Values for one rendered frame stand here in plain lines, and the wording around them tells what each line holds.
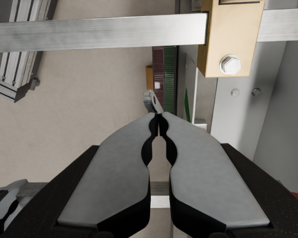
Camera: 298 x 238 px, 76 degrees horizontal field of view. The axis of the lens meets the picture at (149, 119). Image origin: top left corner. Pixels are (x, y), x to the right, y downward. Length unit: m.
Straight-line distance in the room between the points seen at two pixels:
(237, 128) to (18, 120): 1.32
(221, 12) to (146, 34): 0.08
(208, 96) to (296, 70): 0.18
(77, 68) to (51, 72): 0.16
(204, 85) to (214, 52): 0.18
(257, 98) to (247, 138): 0.12
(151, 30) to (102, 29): 0.05
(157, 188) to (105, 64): 0.89
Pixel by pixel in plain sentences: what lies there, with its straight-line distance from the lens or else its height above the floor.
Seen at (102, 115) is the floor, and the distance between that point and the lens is 1.25.
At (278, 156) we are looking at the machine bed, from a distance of 0.55.
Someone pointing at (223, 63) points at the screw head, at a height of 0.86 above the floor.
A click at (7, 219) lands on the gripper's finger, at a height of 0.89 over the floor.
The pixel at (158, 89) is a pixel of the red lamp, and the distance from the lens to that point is 0.39.
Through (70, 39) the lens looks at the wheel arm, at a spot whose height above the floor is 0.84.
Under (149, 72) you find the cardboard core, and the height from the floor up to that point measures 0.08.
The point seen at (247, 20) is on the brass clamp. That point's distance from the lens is 0.23.
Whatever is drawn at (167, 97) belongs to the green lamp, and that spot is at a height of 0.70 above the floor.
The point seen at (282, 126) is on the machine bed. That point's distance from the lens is 0.52.
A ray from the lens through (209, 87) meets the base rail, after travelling 0.40.
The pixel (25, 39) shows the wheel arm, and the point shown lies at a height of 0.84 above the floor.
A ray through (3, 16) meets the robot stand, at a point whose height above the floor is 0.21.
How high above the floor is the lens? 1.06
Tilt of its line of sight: 61 degrees down
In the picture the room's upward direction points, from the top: 176 degrees counter-clockwise
